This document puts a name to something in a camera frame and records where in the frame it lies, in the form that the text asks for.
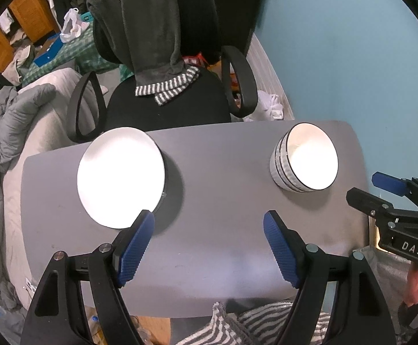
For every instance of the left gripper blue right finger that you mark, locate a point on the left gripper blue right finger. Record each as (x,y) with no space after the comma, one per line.
(287,248)

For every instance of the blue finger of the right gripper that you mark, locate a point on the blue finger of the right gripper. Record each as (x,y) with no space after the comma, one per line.
(396,186)
(368,203)

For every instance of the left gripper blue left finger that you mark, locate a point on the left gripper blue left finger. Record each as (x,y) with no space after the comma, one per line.
(130,245)

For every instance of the white plate stack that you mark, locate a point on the white plate stack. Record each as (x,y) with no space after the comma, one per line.
(120,174)

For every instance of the white bowl stack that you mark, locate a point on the white bowl stack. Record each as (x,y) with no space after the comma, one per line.
(304,160)

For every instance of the person's right hand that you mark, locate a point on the person's right hand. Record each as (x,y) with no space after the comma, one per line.
(411,290)

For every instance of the striped cushion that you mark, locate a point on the striped cushion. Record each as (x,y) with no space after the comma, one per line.
(257,326)

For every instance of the white plastic bag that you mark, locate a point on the white plastic bag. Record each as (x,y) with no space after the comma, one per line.
(73,26)

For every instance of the dark grey striped towel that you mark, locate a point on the dark grey striped towel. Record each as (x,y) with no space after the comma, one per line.
(144,36)

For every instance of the black office chair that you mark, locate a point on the black office chair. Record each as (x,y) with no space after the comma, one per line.
(224,91)

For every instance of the wooden wardrobe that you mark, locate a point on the wooden wardrobe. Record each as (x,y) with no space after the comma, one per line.
(24,19)

